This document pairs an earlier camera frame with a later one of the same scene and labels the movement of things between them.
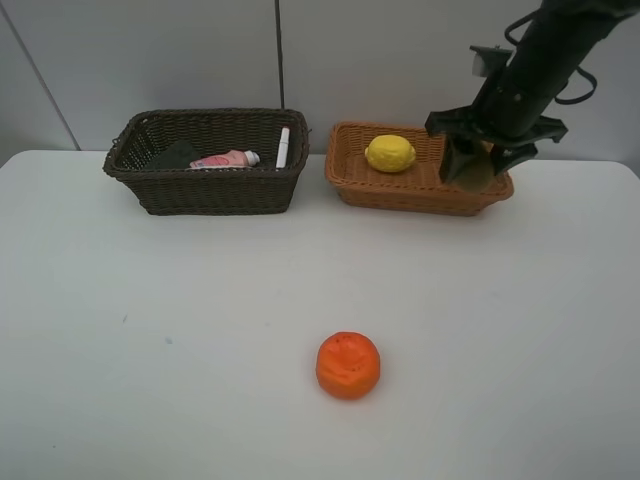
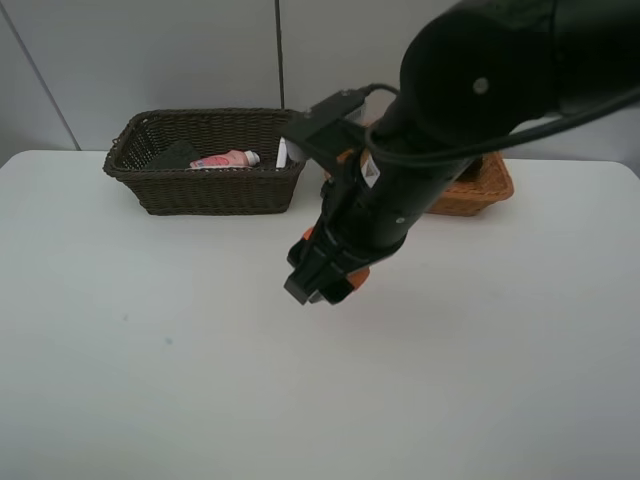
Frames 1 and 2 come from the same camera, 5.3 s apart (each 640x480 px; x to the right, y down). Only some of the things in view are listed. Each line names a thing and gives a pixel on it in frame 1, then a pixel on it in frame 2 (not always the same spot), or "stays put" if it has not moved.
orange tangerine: (348, 365) → (358, 278)
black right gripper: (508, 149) → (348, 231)
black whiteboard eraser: (177, 155) stays put
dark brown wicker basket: (261, 189) stays put
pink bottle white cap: (238, 158) stays put
